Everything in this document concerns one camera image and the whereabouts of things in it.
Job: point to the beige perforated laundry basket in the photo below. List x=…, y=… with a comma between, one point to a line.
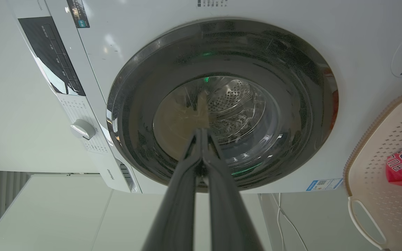
x=379, y=174

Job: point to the white front-load washing machine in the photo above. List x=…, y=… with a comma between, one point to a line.
x=326, y=31

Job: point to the silver washing machine dial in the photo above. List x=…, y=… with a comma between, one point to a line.
x=83, y=129

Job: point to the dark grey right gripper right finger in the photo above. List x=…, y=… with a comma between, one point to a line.
x=229, y=212

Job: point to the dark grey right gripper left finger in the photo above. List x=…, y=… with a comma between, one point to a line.
x=175, y=209

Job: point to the round dark washing machine door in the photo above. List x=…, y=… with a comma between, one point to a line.
x=291, y=87

